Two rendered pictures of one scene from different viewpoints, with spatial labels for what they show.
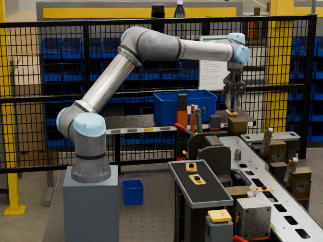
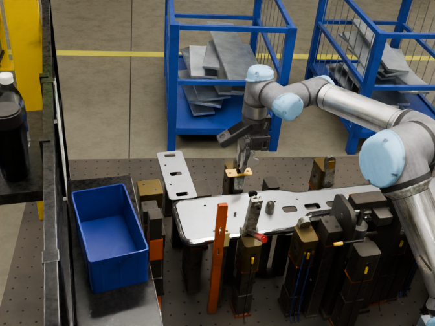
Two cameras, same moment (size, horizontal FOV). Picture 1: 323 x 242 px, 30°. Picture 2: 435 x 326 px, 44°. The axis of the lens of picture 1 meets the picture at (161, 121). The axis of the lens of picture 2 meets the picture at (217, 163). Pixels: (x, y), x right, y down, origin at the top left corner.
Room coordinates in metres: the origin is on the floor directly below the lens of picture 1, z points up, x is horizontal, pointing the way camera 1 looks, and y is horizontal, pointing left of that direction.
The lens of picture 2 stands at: (2.91, 1.05, 2.24)
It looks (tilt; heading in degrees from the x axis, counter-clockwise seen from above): 36 degrees down; 264
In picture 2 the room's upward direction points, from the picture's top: 5 degrees clockwise
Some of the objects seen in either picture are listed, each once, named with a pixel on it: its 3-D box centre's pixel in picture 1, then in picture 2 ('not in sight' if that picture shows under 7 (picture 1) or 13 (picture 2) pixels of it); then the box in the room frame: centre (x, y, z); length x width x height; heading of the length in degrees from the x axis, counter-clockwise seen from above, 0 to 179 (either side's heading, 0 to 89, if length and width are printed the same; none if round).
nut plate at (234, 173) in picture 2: (231, 111); (239, 171); (2.68, -0.33, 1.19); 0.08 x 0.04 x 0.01; 11
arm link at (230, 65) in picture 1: (236, 63); (254, 108); (2.66, -0.33, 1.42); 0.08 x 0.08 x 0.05
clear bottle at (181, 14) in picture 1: (180, 19); (11, 112); (3.29, -0.10, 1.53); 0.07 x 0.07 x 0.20
